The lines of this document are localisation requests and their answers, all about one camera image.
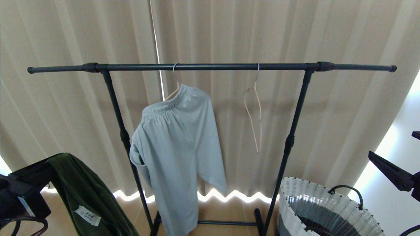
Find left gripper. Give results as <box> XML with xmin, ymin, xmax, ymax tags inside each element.
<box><xmin>0</xmin><ymin>174</ymin><xmax>52</xmax><ymax>226</ymax></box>

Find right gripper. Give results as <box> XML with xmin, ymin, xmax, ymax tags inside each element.
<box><xmin>368</xmin><ymin>131</ymin><xmax>420</xmax><ymax>202</ymax></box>

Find green garment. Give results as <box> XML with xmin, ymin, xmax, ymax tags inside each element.
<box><xmin>48</xmin><ymin>152</ymin><xmax>140</xmax><ymax>236</ymax></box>

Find pale grey shorts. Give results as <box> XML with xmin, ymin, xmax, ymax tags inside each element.
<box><xmin>129</xmin><ymin>84</ymin><xmax>228</xmax><ymax>236</ymax></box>

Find pink clothes hanger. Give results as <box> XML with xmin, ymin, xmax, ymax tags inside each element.
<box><xmin>163</xmin><ymin>63</ymin><xmax>181</xmax><ymax>101</ymax></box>
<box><xmin>243</xmin><ymin>63</ymin><xmax>263</xmax><ymax>154</ymax></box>

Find white laundry basket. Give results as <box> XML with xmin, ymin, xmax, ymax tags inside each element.
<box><xmin>277</xmin><ymin>177</ymin><xmax>386</xmax><ymax>236</ymax></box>

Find black clothes rack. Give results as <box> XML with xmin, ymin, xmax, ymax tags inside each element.
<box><xmin>27</xmin><ymin>61</ymin><xmax>397</xmax><ymax>236</ymax></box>

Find black cable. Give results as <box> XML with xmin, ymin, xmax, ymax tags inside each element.
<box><xmin>399</xmin><ymin>225</ymin><xmax>420</xmax><ymax>236</ymax></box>

